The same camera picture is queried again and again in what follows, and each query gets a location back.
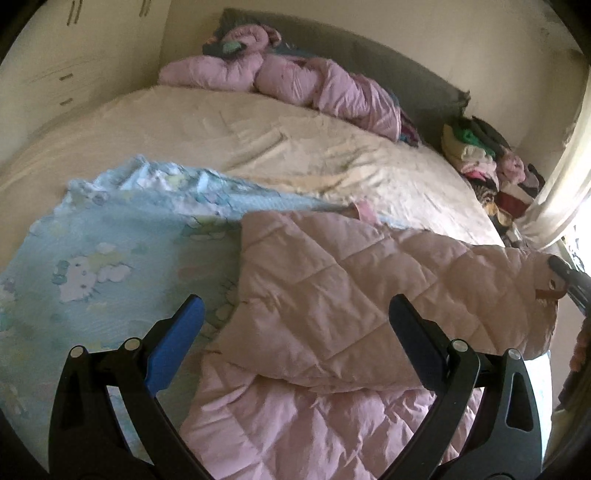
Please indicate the pile of folded clothes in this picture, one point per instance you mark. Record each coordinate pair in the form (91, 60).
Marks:
(504, 185)

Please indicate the cream window curtain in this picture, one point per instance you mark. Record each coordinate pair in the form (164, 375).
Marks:
(566, 189)

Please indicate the cream wardrobe with drawers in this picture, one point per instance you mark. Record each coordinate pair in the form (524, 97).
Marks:
(74, 54)

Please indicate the blue Hello Kitty blanket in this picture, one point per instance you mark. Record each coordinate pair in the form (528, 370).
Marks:
(118, 254)

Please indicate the pink quilted coat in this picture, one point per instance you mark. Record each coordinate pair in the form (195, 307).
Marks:
(307, 380)

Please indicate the bed with beige sheet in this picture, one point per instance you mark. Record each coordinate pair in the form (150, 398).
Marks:
(248, 136)

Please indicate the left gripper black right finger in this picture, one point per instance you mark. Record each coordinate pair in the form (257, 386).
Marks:
(450, 372)

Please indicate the crumpled pink padded jacket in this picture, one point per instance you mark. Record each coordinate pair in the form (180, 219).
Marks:
(245, 60)

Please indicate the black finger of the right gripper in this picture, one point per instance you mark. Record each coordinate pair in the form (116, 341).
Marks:
(578, 283)

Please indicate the dark grey headboard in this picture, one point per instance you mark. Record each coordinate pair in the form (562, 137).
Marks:
(429, 100)

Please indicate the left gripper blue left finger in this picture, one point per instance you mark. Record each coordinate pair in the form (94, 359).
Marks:
(163, 349)

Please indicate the dark clothes by headboard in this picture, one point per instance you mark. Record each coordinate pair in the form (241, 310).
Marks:
(409, 133)

